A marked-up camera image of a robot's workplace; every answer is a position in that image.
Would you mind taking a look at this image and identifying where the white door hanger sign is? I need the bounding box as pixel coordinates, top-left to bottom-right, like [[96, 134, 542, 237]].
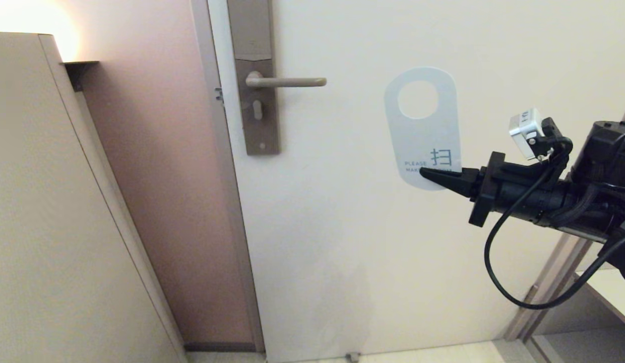
[[384, 67, 463, 191]]

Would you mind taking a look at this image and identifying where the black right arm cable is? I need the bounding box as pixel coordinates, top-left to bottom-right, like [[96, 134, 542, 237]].
[[484, 146, 625, 310]]

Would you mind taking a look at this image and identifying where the beige lever door handle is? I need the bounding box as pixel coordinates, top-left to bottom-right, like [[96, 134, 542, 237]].
[[245, 72, 327, 89]]

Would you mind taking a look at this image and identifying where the white room door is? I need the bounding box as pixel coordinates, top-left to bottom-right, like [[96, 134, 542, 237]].
[[207, 0, 625, 361]]

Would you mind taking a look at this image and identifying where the dark wall lamp shelf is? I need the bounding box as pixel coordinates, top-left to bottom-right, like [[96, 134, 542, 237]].
[[61, 60, 100, 92]]

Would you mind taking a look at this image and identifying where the grey-brown door lock plate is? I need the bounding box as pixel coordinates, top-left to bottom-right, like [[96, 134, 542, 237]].
[[227, 0, 281, 156]]

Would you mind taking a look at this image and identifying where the beige cabinet panel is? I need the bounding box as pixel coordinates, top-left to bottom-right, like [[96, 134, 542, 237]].
[[0, 32, 187, 363]]

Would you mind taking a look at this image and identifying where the dark wall baseboard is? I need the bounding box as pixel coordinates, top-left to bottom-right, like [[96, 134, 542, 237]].
[[184, 343, 257, 352]]

